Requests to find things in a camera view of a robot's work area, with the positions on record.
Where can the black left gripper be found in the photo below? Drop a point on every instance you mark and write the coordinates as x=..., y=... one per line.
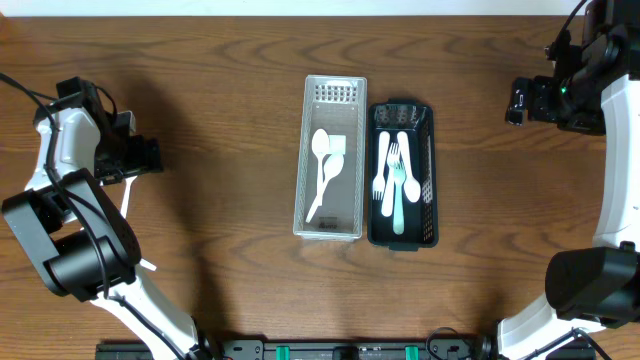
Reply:
x=138, y=157

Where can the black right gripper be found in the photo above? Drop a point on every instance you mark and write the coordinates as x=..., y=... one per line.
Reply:
x=547, y=88

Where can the white plastic spoon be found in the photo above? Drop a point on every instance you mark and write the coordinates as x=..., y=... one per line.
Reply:
x=320, y=147
x=126, y=196
x=331, y=168
x=147, y=265
x=411, y=186

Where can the white plastic fork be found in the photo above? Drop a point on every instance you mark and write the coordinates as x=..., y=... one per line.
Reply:
x=392, y=160
x=398, y=212

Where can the white plastic utensil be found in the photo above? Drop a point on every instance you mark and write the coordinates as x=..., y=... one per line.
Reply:
x=379, y=181

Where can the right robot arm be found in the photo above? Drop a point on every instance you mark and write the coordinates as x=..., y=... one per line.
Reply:
x=593, y=90

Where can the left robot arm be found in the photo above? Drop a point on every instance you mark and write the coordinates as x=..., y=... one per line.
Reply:
x=77, y=239

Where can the dark green perforated basket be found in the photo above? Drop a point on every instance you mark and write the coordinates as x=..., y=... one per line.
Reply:
x=421, y=218

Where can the clear perforated plastic basket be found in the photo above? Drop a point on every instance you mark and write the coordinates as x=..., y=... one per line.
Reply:
x=336, y=104

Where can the white label sticker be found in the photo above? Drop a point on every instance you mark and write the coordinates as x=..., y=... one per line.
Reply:
x=337, y=144

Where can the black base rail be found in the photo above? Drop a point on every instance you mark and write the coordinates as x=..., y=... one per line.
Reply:
x=443, y=343

